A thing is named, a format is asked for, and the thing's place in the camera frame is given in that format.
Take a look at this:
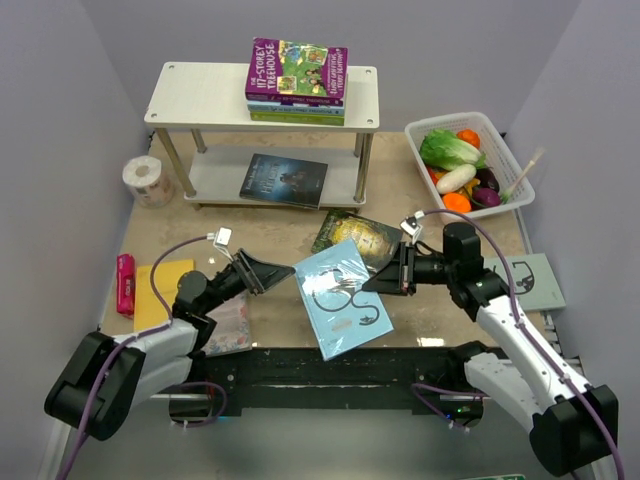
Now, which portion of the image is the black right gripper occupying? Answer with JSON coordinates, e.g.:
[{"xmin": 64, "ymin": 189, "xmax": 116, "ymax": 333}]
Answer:
[{"xmin": 363, "ymin": 241, "xmax": 457, "ymax": 296}]

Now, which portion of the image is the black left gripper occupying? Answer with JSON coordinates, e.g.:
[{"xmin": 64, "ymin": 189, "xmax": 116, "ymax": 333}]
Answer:
[{"xmin": 201, "ymin": 249, "xmax": 294, "ymax": 315}]

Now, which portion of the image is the light blue cat book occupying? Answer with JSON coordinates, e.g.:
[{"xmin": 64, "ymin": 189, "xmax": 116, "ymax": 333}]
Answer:
[{"xmin": 294, "ymin": 239, "xmax": 393, "ymax": 361}]

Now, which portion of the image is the dark glossy hardcover book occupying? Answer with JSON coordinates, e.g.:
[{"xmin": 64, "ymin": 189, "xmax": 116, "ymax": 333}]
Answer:
[{"xmin": 239, "ymin": 154, "xmax": 328, "ymax": 209}]

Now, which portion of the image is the green cartoon paperback book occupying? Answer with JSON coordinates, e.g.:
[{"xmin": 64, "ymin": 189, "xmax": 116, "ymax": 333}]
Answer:
[{"xmin": 249, "ymin": 112, "xmax": 345, "ymax": 127}]

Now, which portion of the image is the blue Treehouse paperback book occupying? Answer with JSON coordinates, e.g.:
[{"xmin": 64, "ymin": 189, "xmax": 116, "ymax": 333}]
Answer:
[{"xmin": 247, "ymin": 101, "xmax": 345, "ymax": 117}]

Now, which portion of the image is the purple Treehouse paperback book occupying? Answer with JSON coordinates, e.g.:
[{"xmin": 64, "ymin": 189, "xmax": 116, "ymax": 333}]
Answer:
[{"xmin": 245, "ymin": 37, "xmax": 349, "ymax": 106}]

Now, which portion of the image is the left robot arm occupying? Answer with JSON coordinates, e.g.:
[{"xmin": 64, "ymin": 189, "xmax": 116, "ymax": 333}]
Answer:
[{"xmin": 44, "ymin": 249, "xmax": 295, "ymax": 441}]

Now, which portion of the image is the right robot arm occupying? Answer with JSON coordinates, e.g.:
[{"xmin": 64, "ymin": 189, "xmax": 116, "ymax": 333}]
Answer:
[{"xmin": 363, "ymin": 217, "xmax": 624, "ymax": 477}]

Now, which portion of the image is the dark green illustrated book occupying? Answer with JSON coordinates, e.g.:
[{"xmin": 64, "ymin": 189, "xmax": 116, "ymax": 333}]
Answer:
[{"xmin": 311, "ymin": 209, "xmax": 403, "ymax": 273}]

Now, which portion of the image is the floral pastel notebook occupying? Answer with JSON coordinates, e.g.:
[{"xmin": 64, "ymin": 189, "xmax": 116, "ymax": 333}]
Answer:
[{"xmin": 202, "ymin": 293, "xmax": 252, "ymax": 356}]

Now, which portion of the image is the orange carrot toy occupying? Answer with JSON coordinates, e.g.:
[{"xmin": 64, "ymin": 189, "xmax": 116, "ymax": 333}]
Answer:
[{"xmin": 442, "ymin": 192, "xmax": 472, "ymax": 214}]

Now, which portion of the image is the red pepper toy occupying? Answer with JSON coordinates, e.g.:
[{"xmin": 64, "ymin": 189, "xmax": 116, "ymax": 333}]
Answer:
[{"xmin": 426, "ymin": 166, "xmax": 443, "ymax": 185}]

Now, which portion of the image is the yellow book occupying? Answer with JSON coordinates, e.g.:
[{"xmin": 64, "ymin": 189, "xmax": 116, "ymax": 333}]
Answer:
[{"xmin": 133, "ymin": 258, "xmax": 196, "ymax": 332}]

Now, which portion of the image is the white radish toy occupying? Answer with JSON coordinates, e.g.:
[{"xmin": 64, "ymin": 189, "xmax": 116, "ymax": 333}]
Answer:
[{"xmin": 436, "ymin": 164, "xmax": 477, "ymax": 195}]

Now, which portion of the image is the yellow pepper toy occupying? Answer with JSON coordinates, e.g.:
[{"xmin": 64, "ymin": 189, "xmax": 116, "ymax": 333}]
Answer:
[{"xmin": 460, "ymin": 178, "xmax": 481, "ymax": 199}]

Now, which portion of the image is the purple onion toy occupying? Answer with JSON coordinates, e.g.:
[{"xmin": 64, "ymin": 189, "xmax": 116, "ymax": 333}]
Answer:
[{"xmin": 472, "ymin": 188, "xmax": 502, "ymax": 208}]

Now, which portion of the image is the white plastic basket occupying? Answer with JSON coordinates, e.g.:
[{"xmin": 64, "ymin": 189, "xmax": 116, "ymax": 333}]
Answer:
[{"xmin": 405, "ymin": 112, "xmax": 535, "ymax": 218}]

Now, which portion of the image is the green lettuce toy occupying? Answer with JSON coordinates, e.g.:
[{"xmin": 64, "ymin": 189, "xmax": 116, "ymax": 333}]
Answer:
[{"xmin": 419, "ymin": 129, "xmax": 486, "ymax": 171}]

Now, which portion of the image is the purple eggplant toy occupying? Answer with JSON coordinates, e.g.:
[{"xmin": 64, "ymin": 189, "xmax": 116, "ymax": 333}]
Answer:
[{"xmin": 475, "ymin": 168, "xmax": 500, "ymax": 193}]

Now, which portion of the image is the grey-green cat book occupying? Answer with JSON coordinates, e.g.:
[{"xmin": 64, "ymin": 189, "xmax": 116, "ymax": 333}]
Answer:
[{"xmin": 506, "ymin": 253, "xmax": 566, "ymax": 312}]

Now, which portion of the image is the toilet paper roll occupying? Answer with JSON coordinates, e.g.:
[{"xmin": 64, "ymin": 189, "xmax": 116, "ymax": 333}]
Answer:
[{"xmin": 122, "ymin": 155, "xmax": 174, "ymax": 208}]

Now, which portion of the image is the orange pumpkin toy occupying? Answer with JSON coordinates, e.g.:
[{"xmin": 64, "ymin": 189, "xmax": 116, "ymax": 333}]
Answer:
[{"xmin": 456, "ymin": 129, "xmax": 481, "ymax": 149}]

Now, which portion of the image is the white two-tier shelf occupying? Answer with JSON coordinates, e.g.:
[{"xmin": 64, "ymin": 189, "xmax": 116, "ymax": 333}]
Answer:
[{"xmin": 144, "ymin": 62, "xmax": 380, "ymax": 211}]

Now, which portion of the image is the green onion toy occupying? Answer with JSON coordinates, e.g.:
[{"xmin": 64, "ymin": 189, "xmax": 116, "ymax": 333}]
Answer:
[{"xmin": 500, "ymin": 148, "xmax": 545, "ymax": 204}]

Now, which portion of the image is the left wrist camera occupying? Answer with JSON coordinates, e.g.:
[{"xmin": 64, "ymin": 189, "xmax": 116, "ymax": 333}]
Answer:
[{"xmin": 206, "ymin": 227, "xmax": 233, "ymax": 261}]

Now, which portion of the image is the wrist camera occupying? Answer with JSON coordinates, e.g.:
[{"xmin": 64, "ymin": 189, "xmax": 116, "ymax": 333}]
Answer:
[
  {"xmin": 206, "ymin": 227, "xmax": 233, "ymax": 261},
  {"xmin": 400, "ymin": 210, "xmax": 425, "ymax": 245}
]

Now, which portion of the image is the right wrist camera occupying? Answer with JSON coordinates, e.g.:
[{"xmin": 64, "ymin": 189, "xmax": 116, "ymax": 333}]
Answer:
[{"xmin": 400, "ymin": 210, "xmax": 425, "ymax": 245}]

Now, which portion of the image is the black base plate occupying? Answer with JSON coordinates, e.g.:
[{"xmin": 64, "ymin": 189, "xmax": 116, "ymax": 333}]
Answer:
[{"xmin": 157, "ymin": 342, "xmax": 484, "ymax": 426}]

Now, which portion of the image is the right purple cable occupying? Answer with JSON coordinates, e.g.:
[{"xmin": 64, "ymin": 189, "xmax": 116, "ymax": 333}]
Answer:
[{"xmin": 410, "ymin": 208, "xmax": 626, "ymax": 480}]

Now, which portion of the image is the purple cable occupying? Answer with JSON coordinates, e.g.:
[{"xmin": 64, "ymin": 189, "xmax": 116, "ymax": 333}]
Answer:
[
  {"xmin": 54, "ymin": 234, "xmax": 229, "ymax": 480},
  {"xmin": 410, "ymin": 208, "xmax": 626, "ymax": 480}
]

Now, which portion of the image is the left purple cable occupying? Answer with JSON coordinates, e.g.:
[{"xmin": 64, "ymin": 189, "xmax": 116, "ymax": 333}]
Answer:
[{"xmin": 54, "ymin": 234, "xmax": 229, "ymax": 480}]

